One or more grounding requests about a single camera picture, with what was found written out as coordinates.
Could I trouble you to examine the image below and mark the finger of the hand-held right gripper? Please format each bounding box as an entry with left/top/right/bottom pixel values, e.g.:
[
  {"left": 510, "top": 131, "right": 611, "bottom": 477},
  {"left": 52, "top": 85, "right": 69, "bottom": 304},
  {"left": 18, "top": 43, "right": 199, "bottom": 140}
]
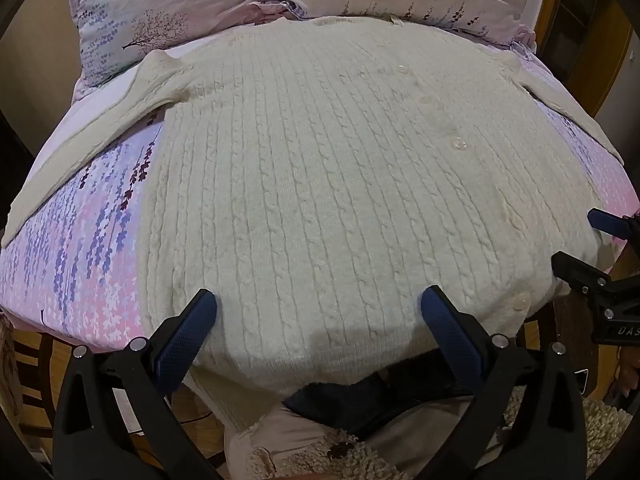
[
  {"left": 587, "top": 207, "right": 640, "bottom": 241},
  {"left": 551, "top": 252, "right": 614, "bottom": 292}
]

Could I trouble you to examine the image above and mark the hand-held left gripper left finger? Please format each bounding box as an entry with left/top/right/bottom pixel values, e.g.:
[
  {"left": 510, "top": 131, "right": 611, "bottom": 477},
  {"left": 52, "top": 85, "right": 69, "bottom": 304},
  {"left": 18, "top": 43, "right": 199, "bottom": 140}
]
[{"left": 52, "top": 288, "right": 221, "bottom": 480}]

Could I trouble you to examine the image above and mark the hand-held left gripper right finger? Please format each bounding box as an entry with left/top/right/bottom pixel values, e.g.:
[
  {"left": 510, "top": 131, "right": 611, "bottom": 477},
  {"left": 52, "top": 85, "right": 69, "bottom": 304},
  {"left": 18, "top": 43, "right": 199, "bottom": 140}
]
[{"left": 420, "top": 285, "right": 589, "bottom": 480}]

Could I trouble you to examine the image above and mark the cream cable-knit cardigan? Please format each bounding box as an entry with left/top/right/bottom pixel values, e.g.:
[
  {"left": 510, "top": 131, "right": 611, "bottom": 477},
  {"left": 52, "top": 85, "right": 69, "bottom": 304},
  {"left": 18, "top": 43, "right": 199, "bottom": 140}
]
[{"left": 2, "top": 14, "right": 626, "bottom": 431}]

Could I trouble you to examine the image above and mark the person's right forearm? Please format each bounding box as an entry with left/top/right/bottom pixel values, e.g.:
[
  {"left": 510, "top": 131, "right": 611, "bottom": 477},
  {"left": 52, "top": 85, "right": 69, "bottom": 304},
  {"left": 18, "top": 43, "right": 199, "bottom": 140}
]
[{"left": 580, "top": 391, "right": 634, "bottom": 480}]

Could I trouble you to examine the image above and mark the person's right hand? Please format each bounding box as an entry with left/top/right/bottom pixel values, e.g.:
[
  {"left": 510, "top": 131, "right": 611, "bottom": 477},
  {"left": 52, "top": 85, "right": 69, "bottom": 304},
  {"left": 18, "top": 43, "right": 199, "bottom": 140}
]
[{"left": 617, "top": 344, "right": 640, "bottom": 397}]

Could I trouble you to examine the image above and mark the dark navy cloth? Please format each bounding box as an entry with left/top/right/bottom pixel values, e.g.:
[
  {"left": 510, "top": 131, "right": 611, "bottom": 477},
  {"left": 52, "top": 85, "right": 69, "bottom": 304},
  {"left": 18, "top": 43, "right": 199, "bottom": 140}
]
[{"left": 282, "top": 345, "right": 481, "bottom": 423}]

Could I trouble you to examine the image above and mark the wooden cabinet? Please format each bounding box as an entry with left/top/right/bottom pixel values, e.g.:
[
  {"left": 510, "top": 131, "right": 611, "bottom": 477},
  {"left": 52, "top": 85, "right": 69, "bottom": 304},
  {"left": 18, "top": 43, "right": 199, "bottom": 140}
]
[{"left": 555, "top": 0, "right": 637, "bottom": 128}]

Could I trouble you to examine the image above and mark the person's beige fleece jacket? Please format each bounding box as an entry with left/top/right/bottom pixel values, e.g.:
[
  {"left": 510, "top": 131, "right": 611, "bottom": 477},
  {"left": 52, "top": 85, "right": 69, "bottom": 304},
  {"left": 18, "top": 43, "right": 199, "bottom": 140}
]
[{"left": 225, "top": 404, "right": 501, "bottom": 480}]

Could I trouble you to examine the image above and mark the dark wooden chair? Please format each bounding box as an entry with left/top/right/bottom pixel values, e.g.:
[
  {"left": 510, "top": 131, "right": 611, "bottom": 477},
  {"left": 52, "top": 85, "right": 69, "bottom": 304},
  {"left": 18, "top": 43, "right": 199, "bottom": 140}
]
[{"left": 7, "top": 327, "right": 61, "bottom": 413}]

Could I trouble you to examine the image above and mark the wooden headboard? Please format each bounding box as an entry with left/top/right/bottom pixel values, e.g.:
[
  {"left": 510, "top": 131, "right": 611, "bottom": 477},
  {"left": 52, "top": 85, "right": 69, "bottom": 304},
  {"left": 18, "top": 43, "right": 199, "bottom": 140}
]
[{"left": 532, "top": 0, "right": 565, "bottom": 56}]

